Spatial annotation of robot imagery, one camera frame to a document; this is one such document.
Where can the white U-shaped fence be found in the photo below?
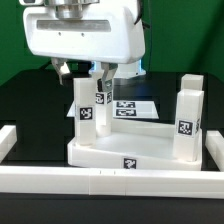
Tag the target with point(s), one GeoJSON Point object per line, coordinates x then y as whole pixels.
{"type": "Point", "coordinates": [95, 181]}

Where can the white marker base plate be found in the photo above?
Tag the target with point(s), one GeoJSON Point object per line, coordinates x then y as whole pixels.
{"type": "Point", "coordinates": [121, 109]}

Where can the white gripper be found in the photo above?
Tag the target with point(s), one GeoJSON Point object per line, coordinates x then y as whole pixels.
{"type": "Point", "coordinates": [108, 33]}

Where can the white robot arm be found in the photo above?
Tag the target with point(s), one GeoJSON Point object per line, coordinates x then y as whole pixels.
{"type": "Point", "coordinates": [73, 9]}

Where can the white desk top tray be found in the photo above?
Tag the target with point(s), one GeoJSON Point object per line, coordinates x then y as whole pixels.
{"type": "Point", "coordinates": [134, 145]}

